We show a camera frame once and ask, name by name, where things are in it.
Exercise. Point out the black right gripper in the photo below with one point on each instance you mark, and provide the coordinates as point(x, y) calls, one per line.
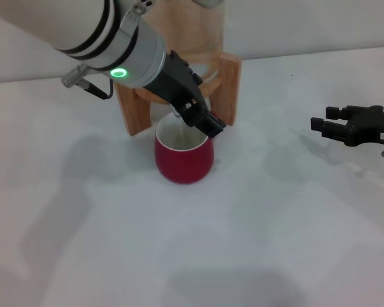
point(368, 128)

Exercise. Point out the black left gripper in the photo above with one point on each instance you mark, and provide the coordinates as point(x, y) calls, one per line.
point(176, 83)

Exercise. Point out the red ceramic cup white inside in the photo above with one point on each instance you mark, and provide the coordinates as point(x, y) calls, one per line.
point(182, 163)

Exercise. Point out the wooden dispenser stand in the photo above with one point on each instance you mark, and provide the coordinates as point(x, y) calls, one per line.
point(228, 89)

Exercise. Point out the clear glass water dispenser jar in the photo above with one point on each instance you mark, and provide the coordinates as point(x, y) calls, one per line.
point(198, 38)

